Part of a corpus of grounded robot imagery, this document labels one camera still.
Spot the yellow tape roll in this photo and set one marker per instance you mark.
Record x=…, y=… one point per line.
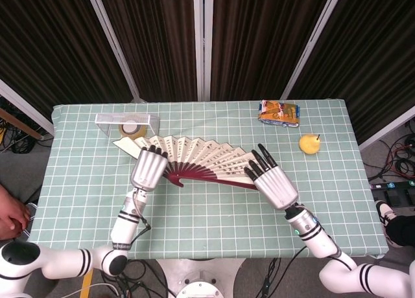
x=131, y=128

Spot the bare person hand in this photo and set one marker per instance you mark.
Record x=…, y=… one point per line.
x=9, y=213

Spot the brown wooden bar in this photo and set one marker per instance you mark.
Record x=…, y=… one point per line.
x=22, y=124

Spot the painted paper folding fan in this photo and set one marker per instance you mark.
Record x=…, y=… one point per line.
x=201, y=152

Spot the white sneaker shoe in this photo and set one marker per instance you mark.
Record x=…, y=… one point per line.
x=384, y=212

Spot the dark corrugated partition panel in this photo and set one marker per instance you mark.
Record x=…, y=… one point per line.
x=48, y=35
x=155, y=35
x=373, y=52
x=259, y=35

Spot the clear acrylic stand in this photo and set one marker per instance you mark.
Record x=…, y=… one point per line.
x=123, y=118

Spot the orange snack packet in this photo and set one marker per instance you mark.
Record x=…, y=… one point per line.
x=279, y=113

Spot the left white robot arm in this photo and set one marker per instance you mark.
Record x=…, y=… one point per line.
x=124, y=226

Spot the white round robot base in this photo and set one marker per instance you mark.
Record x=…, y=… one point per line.
x=201, y=278

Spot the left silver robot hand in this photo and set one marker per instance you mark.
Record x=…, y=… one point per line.
x=147, y=170

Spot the grey metal object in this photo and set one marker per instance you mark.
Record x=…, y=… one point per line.
x=31, y=213

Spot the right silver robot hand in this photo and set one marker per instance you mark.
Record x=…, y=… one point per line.
x=275, y=188

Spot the yellow pear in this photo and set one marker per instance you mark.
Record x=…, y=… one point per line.
x=309, y=144

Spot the yellow floor tape strip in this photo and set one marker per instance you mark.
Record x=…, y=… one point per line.
x=87, y=280

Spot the green checkered tablecloth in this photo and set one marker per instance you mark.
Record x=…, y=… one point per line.
x=210, y=220

